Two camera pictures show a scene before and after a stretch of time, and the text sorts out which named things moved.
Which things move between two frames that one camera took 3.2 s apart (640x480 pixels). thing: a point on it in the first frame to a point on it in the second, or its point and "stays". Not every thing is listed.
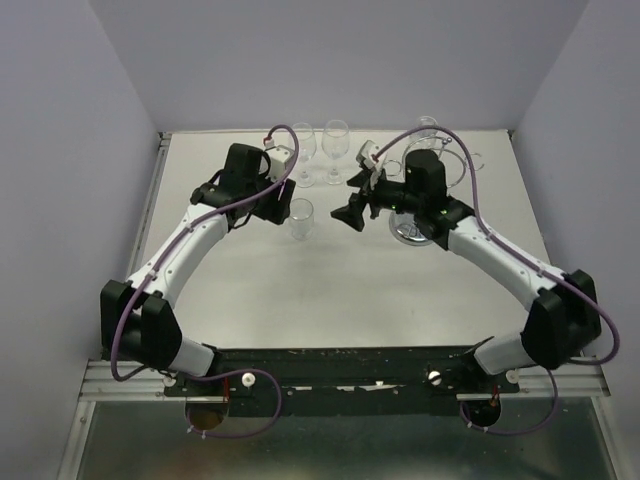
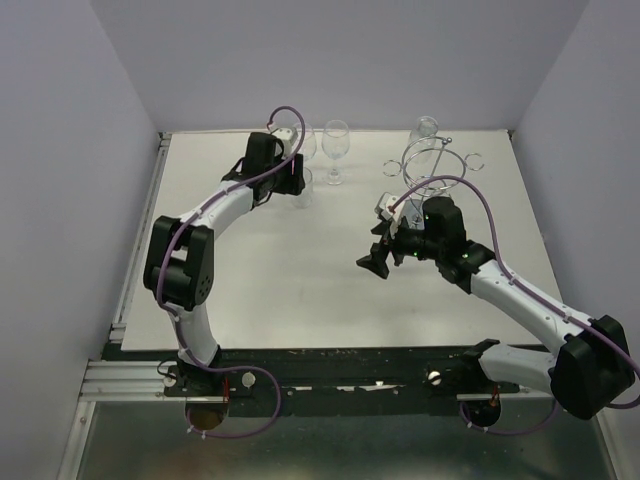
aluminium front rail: x=575 y=379 stays
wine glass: x=301 y=216 to x=303 y=199
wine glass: x=335 y=143 stays
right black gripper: x=351 y=214 to x=376 y=261
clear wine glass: x=306 y=150 stays
